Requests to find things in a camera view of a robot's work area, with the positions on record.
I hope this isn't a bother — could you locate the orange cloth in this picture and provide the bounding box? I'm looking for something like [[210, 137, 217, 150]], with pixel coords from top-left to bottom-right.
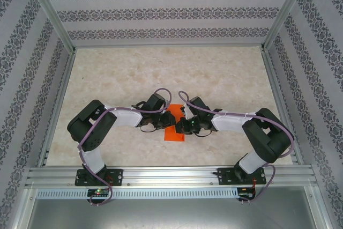
[[163, 104, 186, 143]]

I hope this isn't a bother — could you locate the grey sheet metal panel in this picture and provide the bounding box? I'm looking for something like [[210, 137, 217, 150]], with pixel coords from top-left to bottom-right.
[[25, 198, 332, 229]]

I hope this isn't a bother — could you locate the aluminium mounting rail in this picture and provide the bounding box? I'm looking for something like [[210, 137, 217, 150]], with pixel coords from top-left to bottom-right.
[[25, 165, 318, 188]]

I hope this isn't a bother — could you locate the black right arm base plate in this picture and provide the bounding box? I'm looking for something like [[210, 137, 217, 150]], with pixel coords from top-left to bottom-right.
[[217, 167, 266, 186]]

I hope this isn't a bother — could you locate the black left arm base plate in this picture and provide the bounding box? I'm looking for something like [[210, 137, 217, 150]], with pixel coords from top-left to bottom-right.
[[76, 168, 124, 187]]

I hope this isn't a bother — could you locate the slotted grey cable duct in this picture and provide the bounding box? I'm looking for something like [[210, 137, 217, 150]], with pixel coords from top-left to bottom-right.
[[36, 187, 239, 200]]

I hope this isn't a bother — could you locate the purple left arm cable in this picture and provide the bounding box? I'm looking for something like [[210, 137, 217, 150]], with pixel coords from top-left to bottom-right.
[[77, 88, 173, 207]]

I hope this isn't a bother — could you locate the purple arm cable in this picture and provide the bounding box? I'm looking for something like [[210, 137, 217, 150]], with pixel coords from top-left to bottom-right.
[[178, 91, 295, 205], [77, 88, 173, 207]]

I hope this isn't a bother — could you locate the aluminium side rail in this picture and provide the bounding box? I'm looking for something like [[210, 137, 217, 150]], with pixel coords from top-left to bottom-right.
[[36, 50, 78, 167], [259, 46, 306, 165]]

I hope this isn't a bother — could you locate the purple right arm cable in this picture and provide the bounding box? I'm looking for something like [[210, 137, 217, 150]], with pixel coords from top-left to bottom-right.
[[178, 91, 295, 205]]

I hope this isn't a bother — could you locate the aluminium frame post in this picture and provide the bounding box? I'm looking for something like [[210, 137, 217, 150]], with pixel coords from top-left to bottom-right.
[[23, 0, 77, 53], [261, 0, 314, 53]]

